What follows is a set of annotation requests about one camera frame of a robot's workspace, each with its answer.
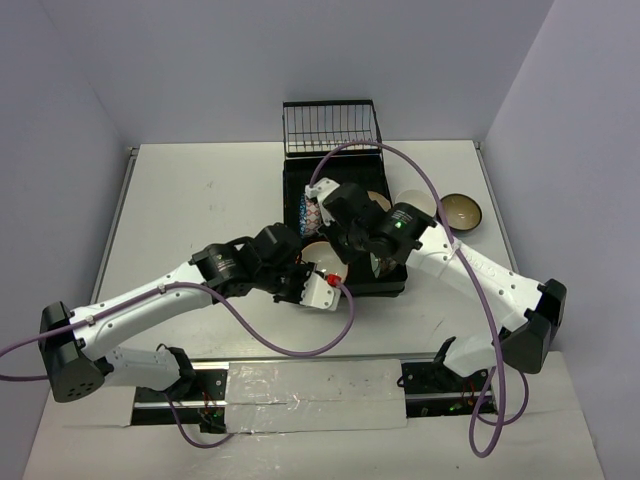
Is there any silver taped cover plate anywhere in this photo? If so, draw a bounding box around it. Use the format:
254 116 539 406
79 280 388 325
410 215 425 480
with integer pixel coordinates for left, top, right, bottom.
224 359 407 433

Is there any white bowl patterned rim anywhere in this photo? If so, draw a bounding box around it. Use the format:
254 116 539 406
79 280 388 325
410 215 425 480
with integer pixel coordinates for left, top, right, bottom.
301 241 349 281

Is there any black bowl tan outside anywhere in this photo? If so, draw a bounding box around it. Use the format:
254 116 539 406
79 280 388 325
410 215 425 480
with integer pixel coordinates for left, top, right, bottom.
367 191 391 212

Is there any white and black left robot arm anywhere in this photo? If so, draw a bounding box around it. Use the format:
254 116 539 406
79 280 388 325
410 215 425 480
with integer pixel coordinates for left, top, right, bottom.
38 223 328 403

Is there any black dish rack tray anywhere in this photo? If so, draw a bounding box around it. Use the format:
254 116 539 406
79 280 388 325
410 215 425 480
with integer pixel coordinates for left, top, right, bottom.
282 154 408 297

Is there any black wire plate rack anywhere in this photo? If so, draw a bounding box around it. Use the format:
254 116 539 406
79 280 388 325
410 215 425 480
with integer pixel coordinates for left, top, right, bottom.
282 99 382 159

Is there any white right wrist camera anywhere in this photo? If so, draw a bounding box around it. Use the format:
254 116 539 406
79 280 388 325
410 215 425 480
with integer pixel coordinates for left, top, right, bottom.
304 178 339 227

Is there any pale green bowl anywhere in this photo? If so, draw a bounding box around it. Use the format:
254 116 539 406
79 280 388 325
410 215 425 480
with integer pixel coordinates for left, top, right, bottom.
370 253 397 278

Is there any black aluminium mounting rail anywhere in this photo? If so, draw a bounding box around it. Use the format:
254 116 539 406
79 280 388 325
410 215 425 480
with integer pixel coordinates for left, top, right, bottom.
131 356 487 434

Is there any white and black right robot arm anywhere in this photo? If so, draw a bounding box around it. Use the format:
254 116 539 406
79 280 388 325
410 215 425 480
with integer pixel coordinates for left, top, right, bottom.
305 178 567 391

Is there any dark blue patterned bowl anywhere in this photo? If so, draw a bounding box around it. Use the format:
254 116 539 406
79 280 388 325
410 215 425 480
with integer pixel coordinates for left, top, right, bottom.
299 195 322 238

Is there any white bowl brown outside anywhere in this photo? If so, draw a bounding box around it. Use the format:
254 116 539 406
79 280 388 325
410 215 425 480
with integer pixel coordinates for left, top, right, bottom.
395 189 437 217

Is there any brown bowl cream inside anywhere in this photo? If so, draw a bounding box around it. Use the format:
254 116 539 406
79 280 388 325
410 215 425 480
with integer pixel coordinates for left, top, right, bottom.
441 193 483 232

